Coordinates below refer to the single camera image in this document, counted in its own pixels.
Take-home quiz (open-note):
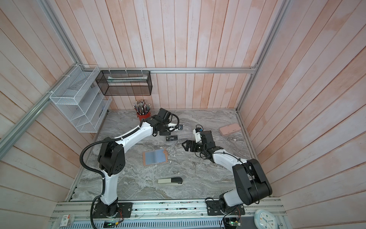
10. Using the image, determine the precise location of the bundle of pencils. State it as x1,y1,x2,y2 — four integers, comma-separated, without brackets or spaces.
133,100,151,115

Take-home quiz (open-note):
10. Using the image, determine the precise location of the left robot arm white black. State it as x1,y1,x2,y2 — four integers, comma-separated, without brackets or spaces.
98,108,180,207

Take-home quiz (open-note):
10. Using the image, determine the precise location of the aluminium front rail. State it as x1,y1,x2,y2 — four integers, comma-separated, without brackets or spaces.
47,198,292,229

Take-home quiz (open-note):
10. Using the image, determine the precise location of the black VIP card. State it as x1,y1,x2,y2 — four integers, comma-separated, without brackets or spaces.
165,135,178,142

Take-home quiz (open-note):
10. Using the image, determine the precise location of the small white label box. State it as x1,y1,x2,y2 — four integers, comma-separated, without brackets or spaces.
60,214,75,227

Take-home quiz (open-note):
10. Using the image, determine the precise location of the white wall clock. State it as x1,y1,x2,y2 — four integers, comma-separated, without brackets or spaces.
254,209,278,229

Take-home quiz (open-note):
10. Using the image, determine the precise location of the black corrugated cable hose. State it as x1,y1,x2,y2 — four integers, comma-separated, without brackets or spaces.
79,113,181,229

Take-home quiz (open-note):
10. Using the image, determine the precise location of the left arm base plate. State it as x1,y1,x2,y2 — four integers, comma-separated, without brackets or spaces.
92,201,133,219

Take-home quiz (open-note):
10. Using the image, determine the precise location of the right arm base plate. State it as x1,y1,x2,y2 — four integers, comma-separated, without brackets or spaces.
205,198,245,216

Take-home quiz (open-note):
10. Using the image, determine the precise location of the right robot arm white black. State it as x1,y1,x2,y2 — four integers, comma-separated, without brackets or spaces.
182,128,273,214

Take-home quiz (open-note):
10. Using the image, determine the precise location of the pink pencil case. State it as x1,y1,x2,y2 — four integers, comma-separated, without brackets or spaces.
219,123,241,136

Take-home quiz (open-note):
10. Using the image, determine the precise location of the beige black stapler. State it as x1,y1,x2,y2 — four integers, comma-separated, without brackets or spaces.
158,177,183,186

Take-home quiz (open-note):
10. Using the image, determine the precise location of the red pencil cup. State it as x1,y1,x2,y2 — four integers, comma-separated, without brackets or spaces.
137,111,151,122

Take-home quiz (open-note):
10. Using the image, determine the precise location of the black mesh wall basket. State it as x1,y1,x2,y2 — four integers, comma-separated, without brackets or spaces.
96,70,153,96

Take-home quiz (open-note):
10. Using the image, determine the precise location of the white wire mesh shelf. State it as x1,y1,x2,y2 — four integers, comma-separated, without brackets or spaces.
50,65,112,133

